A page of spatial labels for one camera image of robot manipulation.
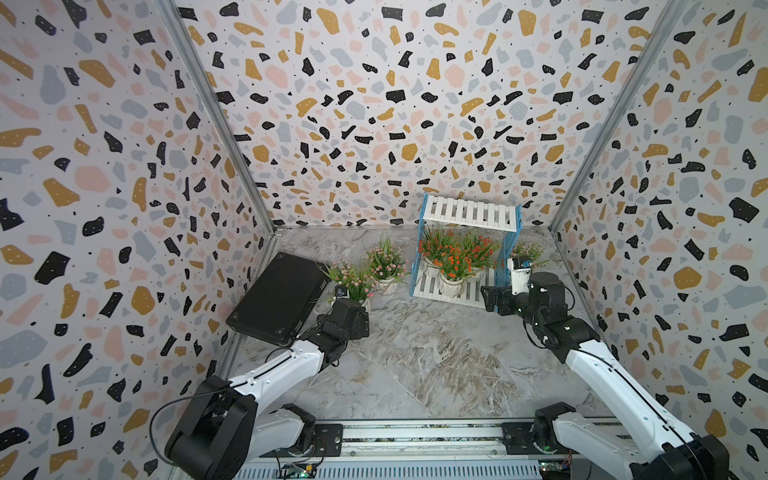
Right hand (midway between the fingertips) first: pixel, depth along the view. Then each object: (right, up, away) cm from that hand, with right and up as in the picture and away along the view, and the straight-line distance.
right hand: (499, 286), depth 80 cm
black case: (-64, -7, +11) cm, 66 cm away
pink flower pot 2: (-31, +5, +12) cm, 33 cm away
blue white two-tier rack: (-2, +20, +7) cm, 22 cm away
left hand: (-41, -10, +8) cm, 43 cm away
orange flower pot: (-10, +5, +9) cm, 15 cm away
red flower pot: (-17, +13, +12) cm, 25 cm away
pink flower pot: (-39, +1, +7) cm, 39 cm away
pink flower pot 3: (+16, +9, +17) cm, 25 cm away
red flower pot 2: (-2, +8, +12) cm, 15 cm away
